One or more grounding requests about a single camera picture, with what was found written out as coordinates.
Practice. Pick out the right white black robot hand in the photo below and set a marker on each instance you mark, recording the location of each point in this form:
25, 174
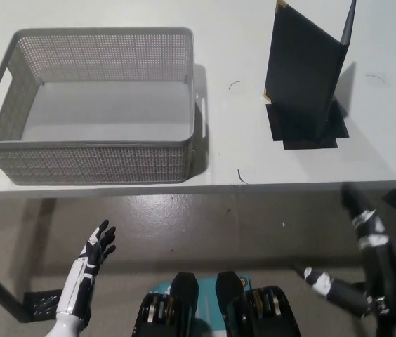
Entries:
377, 259

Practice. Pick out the black table foot plate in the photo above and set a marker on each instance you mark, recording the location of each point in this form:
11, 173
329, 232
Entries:
43, 303

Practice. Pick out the black hardcover notebook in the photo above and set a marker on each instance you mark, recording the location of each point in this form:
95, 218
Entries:
300, 70

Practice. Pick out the black tape patch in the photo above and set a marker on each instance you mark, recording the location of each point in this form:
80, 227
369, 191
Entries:
278, 123

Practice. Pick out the grey perforated plastic basket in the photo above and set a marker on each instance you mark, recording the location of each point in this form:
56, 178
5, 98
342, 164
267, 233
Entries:
85, 158

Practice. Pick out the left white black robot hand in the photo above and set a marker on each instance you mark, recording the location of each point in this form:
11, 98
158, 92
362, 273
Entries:
91, 259

